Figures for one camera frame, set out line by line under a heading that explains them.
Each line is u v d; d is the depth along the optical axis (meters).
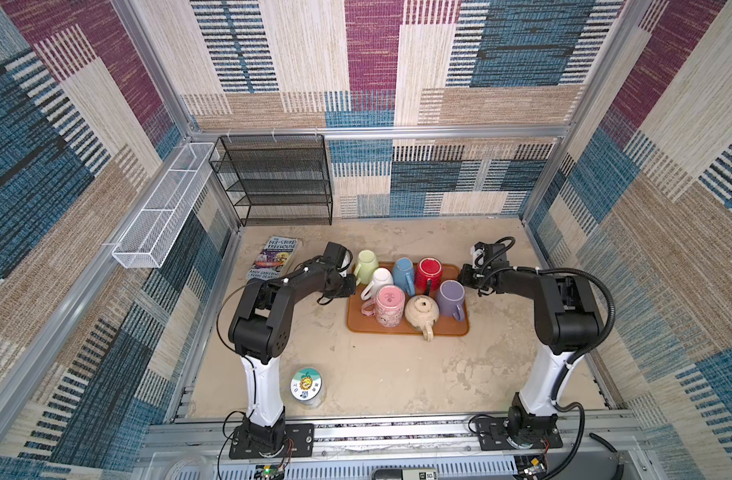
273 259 1.06
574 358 0.54
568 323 0.52
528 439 0.69
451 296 0.90
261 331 0.53
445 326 0.92
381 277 0.92
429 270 0.94
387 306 0.84
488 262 0.82
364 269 0.96
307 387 0.74
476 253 0.96
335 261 0.81
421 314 0.85
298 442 0.73
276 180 1.10
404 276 0.94
